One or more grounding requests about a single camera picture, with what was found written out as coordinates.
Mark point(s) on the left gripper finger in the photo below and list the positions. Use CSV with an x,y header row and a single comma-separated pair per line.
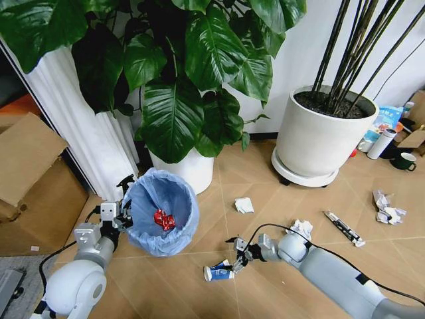
x,y
127,181
125,216

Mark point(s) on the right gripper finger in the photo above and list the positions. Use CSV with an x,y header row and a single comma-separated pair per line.
x,y
238,264
232,240

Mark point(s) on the blue and white paper cup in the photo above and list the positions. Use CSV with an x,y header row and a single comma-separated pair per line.
x,y
217,273

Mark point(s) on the trash bin with blue bag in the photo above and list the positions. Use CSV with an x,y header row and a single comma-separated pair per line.
x,y
166,196

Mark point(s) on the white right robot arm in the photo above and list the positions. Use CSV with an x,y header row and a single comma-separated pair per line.
x,y
335,276

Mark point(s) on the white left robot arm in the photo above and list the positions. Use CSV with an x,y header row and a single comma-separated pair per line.
x,y
74,285

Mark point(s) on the grey floor mat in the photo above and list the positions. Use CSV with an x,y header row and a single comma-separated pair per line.
x,y
26,262

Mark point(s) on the folded white paper scrap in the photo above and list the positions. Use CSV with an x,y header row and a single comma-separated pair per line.
x,y
244,205

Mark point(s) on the red crumpled wrapper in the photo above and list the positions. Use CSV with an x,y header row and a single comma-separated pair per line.
x,y
163,220

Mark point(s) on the crumpled white paper ball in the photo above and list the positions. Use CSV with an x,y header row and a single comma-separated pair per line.
x,y
302,228

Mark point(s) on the small white plant pot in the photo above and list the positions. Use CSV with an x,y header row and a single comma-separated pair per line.
x,y
189,172

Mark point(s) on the white ribbed column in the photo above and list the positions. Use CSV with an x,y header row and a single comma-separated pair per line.
x,y
83,133

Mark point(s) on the small paper label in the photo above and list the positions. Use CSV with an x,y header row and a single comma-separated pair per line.
x,y
34,248

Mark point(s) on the large-leaved green plant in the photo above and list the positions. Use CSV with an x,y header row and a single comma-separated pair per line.
x,y
172,113

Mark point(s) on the large brown cardboard box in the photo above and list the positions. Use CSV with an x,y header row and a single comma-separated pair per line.
x,y
36,186

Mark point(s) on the white wheeled pot tray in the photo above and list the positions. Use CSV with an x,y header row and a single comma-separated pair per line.
x,y
299,177

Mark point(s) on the long black and white wrapper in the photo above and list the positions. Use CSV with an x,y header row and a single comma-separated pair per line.
x,y
343,228

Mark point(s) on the grey flat device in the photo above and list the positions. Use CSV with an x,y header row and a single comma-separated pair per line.
x,y
10,287

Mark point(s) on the large white plant pot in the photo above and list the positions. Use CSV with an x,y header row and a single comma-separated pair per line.
x,y
318,139

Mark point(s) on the crumpled grey printed paper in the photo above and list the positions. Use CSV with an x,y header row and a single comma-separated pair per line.
x,y
382,199

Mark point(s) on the crumpled white printed paper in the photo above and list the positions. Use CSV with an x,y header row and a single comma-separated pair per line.
x,y
391,215

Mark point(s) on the white mug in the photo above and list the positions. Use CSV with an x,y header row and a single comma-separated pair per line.
x,y
365,145

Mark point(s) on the white thermos bottle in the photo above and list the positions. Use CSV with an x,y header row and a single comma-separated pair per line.
x,y
380,144

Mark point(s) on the dark green mug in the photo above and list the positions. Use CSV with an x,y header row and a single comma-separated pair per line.
x,y
401,161

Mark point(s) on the blue snack bag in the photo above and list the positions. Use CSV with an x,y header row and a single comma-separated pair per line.
x,y
386,119

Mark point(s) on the small open cardboard box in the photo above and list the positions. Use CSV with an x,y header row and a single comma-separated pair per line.
x,y
413,139

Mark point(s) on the dark thin-stemmed plant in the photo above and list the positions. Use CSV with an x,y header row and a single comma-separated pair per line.
x,y
342,66

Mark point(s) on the small white bottle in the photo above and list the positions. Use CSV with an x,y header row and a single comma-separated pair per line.
x,y
408,109

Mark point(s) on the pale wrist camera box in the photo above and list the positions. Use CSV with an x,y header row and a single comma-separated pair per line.
x,y
108,212
240,245

